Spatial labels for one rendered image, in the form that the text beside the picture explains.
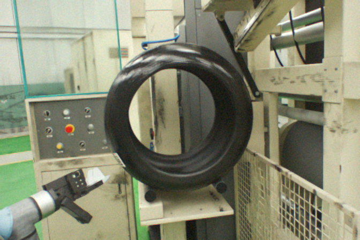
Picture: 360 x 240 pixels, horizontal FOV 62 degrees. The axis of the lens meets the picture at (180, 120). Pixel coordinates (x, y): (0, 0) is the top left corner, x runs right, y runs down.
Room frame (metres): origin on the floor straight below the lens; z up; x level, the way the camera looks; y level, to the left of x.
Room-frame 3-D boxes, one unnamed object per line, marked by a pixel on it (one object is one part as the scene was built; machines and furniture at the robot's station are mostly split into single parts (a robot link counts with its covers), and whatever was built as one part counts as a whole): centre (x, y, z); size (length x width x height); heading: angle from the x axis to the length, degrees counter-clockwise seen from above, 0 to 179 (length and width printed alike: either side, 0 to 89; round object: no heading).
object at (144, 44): (1.54, 0.07, 1.51); 0.19 x 0.19 x 0.06; 8
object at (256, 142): (1.56, -0.33, 1.05); 0.20 x 0.15 x 0.30; 8
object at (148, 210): (1.27, 0.16, 0.83); 0.36 x 0.09 x 0.06; 8
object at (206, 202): (1.29, 0.02, 0.80); 0.37 x 0.36 x 0.02; 98
